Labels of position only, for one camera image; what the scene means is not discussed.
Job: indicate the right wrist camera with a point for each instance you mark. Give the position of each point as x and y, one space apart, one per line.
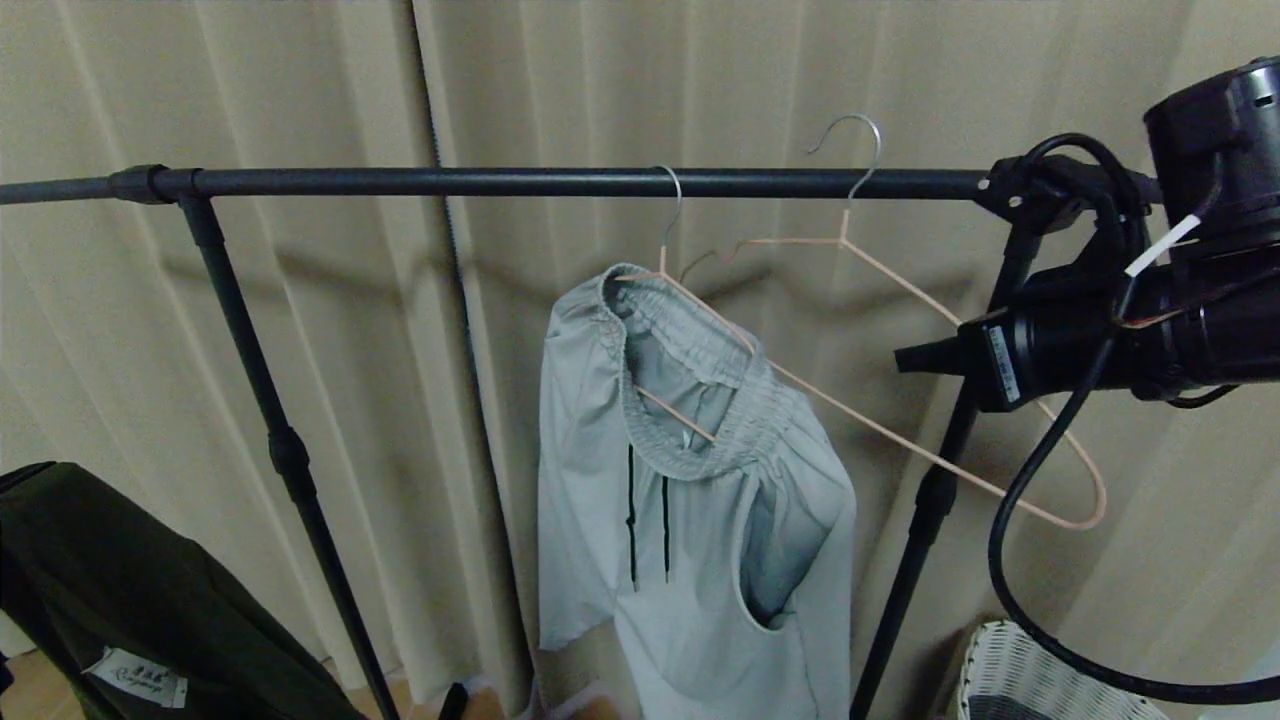
1040 190

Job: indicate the beige curtain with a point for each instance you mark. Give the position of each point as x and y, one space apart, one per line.
300 80

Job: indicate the white laundry basket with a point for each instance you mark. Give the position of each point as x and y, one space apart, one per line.
1020 670

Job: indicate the pale grey shorts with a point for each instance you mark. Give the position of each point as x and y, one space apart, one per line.
680 600

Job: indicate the black clothes rack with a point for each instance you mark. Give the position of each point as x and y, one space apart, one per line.
500 183

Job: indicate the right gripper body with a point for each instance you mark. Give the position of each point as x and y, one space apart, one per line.
1080 345

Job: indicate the pink clothes hanger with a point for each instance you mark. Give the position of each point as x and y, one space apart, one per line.
900 285
690 300

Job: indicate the green garment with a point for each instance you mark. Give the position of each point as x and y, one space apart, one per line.
130 590

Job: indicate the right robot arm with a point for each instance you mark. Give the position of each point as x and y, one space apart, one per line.
1220 150

